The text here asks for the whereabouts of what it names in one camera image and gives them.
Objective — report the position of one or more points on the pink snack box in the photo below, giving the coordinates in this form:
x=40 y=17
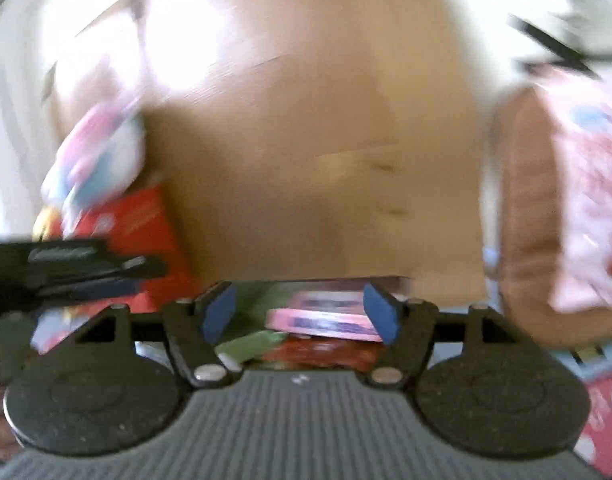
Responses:
x=324 y=313

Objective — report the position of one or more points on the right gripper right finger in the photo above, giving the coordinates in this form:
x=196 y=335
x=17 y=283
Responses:
x=407 y=332

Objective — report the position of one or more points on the red gift bag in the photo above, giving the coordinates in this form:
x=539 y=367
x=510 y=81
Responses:
x=138 y=223

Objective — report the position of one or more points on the pink snack bag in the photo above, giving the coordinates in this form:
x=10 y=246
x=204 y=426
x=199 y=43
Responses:
x=581 y=109

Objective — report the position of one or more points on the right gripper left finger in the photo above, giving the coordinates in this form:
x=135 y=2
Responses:
x=192 y=331

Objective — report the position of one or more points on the green snack packet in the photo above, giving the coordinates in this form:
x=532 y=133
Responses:
x=234 y=354

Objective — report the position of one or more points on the yellow plush toy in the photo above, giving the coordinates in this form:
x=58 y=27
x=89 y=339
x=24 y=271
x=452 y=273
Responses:
x=48 y=224

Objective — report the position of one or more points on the brown cushioned chair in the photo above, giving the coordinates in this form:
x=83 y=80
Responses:
x=528 y=222

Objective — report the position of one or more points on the pink blue plush toy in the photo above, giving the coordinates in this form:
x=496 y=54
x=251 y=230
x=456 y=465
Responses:
x=97 y=162

